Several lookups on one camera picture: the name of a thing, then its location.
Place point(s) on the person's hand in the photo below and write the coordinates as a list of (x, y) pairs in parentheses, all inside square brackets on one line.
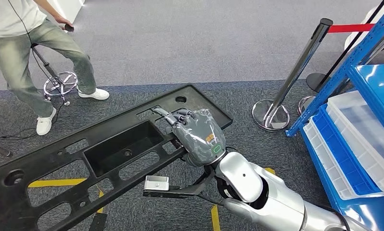
[(61, 21)]

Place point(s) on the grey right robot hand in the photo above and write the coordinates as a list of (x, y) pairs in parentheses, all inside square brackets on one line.
[(201, 140)]

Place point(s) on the black handheld controller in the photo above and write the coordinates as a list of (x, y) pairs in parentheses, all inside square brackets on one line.
[(70, 28)]

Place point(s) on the black plastic panel part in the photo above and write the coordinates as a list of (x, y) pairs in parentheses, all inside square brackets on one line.
[(0, 207)]

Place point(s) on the person's forearm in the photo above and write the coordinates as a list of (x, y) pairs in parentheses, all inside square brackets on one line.
[(47, 8)]

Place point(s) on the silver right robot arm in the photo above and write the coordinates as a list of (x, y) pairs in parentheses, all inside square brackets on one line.
[(275, 197)]

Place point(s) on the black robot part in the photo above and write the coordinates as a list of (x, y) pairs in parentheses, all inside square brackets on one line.
[(98, 223)]

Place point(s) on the blue metal shelf rack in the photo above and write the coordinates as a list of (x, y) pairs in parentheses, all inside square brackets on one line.
[(338, 76)]

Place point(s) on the chrome stool base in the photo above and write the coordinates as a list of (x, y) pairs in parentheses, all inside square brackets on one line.
[(59, 83)]

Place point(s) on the person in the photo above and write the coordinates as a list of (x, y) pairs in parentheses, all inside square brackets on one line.
[(7, 63)]

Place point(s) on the chrome stanchion with black cap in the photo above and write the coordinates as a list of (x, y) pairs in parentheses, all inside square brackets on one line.
[(270, 116), (305, 106)]

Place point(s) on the yellow floor tape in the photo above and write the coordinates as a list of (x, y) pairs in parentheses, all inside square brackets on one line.
[(58, 182), (215, 220), (269, 171)]

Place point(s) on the clear plastic bin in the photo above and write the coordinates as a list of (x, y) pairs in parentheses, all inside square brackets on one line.
[(322, 159), (364, 127)]

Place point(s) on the black stanchion pole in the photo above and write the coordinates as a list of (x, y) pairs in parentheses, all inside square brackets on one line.
[(318, 83)]

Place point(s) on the red barrier belt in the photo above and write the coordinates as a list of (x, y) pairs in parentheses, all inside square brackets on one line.
[(351, 28)]

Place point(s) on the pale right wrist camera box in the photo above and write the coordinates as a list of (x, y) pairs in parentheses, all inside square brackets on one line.
[(156, 183)]

